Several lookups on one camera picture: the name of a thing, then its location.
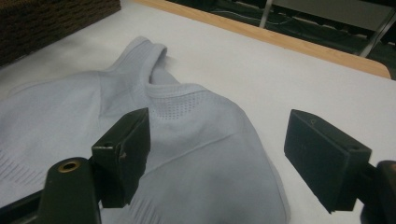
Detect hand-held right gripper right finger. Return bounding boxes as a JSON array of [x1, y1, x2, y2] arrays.
[[283, 108, 373, 214]]

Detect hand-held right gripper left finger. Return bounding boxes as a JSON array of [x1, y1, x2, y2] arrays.
[[91, 107, 151, 209]]

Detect light blue tank top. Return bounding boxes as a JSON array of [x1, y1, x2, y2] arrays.
[[0, 35, 291, 224]]

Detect brown wicker basket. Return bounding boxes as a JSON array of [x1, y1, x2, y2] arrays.
[[0, 0, 121, 68]]

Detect white metal stand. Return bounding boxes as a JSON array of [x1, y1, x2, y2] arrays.
[[260, 0, 396, 59]]

